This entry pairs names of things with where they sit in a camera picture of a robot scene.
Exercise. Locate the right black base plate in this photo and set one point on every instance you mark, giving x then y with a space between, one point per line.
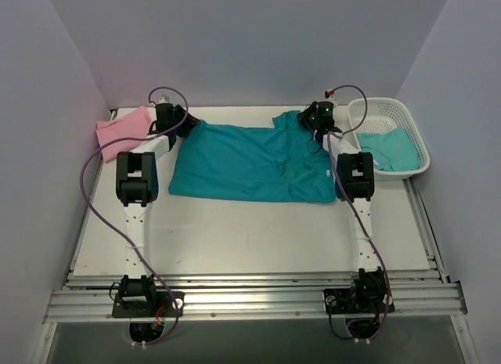
342 301

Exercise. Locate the folded pink t shirt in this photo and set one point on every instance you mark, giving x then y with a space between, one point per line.
136 124

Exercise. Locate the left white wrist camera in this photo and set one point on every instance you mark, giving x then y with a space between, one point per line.
161 100

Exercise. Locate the white plastic basket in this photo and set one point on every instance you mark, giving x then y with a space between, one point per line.
385 128

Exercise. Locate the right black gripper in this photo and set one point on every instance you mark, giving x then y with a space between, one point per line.
309 118

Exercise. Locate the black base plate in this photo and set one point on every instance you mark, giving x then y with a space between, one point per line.
161 305
342 301

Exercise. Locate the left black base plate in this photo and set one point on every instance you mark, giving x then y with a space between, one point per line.
161 305

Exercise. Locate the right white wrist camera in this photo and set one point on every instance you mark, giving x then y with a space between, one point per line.
330 96

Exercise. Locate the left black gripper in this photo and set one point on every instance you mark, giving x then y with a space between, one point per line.
185 121

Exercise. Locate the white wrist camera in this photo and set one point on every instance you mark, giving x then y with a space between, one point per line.
161 100
330 96

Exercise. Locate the light teal t shirt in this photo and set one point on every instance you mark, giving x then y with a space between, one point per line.
392 151

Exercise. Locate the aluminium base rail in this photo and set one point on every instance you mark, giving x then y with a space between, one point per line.
254 299

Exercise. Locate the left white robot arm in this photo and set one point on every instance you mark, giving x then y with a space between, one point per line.
137 187

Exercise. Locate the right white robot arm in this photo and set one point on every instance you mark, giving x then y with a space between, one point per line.
355 185

